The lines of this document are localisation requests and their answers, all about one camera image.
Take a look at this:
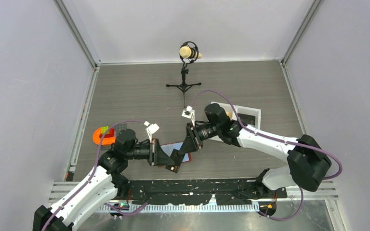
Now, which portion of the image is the grey studded baseplate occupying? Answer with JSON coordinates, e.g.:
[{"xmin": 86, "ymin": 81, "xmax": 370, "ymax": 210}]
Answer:
[{"xmin": 113, "ymin": 123, "xmax": 127, "ymax": 133}]

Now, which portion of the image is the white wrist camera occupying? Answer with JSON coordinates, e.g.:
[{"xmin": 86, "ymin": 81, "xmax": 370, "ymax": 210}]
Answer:
[
  {"xmin": 181, "ymin": 105, "xmax": 195, "ymax": 126},
  {"xmin": 144, "ymin": 121, "xmax": 159, "ymax": 142}
]

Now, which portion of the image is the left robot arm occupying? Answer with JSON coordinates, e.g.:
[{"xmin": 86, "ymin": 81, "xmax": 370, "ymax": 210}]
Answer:
[{"xmin": 32, "ymin": 128, "xmax": 175, "ymax": 231}]

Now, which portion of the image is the orange curved plastic piece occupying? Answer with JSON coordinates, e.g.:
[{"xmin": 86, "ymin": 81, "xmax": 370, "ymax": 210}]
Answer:
[{"xmin": 92, "ymin": 127, "xmax": 116, "ymax": 146}]

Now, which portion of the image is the red toy block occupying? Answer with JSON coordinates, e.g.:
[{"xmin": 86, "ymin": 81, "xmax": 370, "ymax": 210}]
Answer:
[{"xmin": 104, "ymin": 128, "xmax": 115, "ymax": 139}]

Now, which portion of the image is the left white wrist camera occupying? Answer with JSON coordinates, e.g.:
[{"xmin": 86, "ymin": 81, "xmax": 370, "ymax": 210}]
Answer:
[{"xmin": 144, "ymin": 121, "xmax": 159, "ymax": 142}]

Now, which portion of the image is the red card holder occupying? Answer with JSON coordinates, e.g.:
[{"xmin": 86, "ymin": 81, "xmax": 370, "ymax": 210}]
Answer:
[{"xmin": 161, "ymin": 141, "xmax": 193, "ymax": 163}]

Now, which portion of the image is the beige microphone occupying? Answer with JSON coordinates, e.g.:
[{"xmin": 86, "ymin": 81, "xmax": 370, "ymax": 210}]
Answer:
[{"xmin": 179, "ymin": 46, "xmax": 202, "ymax": 60}]

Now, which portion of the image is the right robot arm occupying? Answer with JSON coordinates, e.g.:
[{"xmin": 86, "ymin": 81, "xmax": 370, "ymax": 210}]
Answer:
[{"xmin": 179, "ymin": 103, "xmax": 331, "ymax": 198}]

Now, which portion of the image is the green toy block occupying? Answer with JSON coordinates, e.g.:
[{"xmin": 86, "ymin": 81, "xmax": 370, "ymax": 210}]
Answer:
[{"xmin": 100, "ymin": 126, "xmax": 109, "ymax": 134}]

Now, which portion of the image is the black microphone tripod stand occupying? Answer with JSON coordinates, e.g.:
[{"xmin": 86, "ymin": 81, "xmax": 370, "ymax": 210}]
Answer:
[{"xmin": 165, "ymin": 41, "xmax": 202, "ymax": 108}]

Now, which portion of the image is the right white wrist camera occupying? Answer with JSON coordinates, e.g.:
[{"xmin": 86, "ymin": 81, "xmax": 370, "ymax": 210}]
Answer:
[{"xmin": 181, "ymin": 105, "xmax": 195, "ymax": 126}]

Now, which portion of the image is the white two-compartment tray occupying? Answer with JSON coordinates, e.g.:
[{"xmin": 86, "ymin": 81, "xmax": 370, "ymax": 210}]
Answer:
[{"xmin": 211, "ymin": 102, "xmax": 261, "ymax": 129}]

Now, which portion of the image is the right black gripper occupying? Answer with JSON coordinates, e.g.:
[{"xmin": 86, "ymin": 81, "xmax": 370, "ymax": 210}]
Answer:
[{"xmin": 179, "ymin": 122, "xmax": 221, "ymax": 156}]

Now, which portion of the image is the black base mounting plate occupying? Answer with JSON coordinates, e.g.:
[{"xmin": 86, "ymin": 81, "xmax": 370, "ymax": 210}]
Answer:
[{"xmin": 116, "ymin": 179, "xmax": 287, "ymax": 205}]

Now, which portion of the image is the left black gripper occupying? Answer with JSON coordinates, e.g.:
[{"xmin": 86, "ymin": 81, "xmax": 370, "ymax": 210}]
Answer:
[{"xmin": 125, "ymin": 138, "xmax": 174, "ymax": 166}]

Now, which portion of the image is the black credit card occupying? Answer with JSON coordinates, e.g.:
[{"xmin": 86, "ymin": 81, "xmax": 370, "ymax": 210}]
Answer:
[
  {"xmin": 238, "ymin": 113, "xmax": 256, "ymax": 126},
  {"xmin": 165, "ymin": 149, "xmax": 185, "ymax": 173}
]

